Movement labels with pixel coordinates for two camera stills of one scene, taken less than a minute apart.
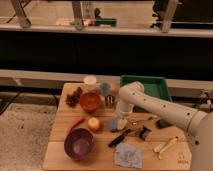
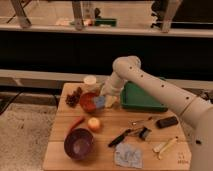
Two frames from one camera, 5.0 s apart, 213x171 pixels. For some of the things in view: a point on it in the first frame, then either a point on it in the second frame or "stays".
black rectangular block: [162, 124] stays
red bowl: [90, 101] stays
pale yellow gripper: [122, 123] to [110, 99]
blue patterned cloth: [127, 155] stays
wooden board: [90, 134] stays
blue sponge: [113, 124] to [100, 101]
